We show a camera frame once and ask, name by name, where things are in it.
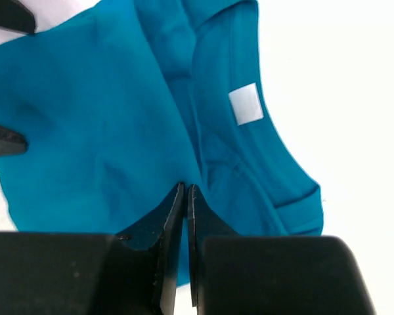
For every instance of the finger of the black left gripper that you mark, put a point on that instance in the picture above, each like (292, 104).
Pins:
(16, 17)
(11, 142)

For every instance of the blue t shirt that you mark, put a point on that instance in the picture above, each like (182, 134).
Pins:
(128, 98)

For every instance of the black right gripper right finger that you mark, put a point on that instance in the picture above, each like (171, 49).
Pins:
(234, 274)

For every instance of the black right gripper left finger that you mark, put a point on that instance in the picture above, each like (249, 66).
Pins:
(139, 274)

